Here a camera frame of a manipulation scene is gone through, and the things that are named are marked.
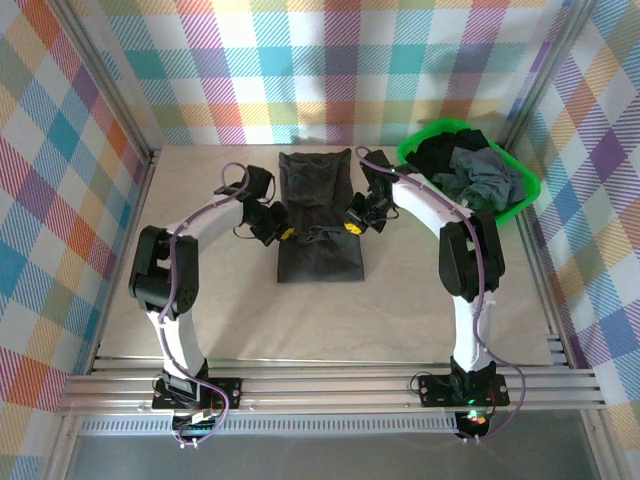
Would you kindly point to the large black t-shirt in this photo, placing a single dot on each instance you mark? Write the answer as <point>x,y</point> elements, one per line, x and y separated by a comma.
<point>320,260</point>

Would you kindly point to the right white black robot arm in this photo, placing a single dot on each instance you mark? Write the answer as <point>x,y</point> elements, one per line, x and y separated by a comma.
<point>470,260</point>

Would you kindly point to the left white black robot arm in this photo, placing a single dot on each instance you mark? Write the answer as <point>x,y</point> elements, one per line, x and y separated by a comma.
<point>165,270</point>

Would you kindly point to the black crumpled t-shirt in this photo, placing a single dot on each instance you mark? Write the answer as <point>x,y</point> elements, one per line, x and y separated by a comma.
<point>432,150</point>

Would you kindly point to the grey crumpled t-shirt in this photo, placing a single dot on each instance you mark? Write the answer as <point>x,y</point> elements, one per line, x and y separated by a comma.
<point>482,175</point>

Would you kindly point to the green perforated plastic basket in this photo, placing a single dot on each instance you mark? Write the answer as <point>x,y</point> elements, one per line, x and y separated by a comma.
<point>531,187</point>

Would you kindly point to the black controller board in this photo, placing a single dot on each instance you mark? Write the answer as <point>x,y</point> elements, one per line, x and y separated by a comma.
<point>192,425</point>
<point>475,422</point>

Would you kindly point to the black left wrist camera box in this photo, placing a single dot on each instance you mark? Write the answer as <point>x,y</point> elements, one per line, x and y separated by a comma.
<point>262,235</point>

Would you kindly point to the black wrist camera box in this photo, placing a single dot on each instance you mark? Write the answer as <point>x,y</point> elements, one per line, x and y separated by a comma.
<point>262,235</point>
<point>377,223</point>

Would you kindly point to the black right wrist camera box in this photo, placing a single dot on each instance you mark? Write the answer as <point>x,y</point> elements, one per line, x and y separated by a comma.
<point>377,223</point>

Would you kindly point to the aluminium mounting rail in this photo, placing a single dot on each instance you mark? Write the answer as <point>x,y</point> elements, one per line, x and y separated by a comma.
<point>325,392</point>

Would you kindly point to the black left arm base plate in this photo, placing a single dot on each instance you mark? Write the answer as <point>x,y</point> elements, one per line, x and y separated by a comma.
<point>227,392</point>

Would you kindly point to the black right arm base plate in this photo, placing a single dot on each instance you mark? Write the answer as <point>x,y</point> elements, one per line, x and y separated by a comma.
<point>432,390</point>

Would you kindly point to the aluminium corner post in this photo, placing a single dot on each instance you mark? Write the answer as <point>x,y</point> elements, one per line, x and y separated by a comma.
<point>100,75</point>
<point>545,75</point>

